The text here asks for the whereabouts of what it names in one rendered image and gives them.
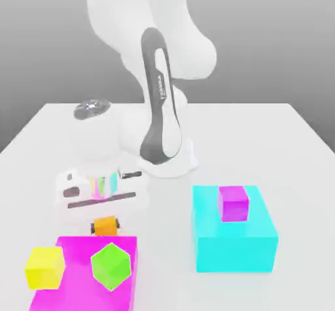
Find small yellow cube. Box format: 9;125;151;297
24;246;66;291

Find small orange cube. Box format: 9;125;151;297
93;215;118;237

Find small green cube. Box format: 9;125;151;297
90;242;132;292

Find large magenta box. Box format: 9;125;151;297
28;235;139;311

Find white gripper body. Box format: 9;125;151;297
56;188;149;221

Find large cyan box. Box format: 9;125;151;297
191;184;279;274

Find small purple cube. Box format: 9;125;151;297
217;186;251;223

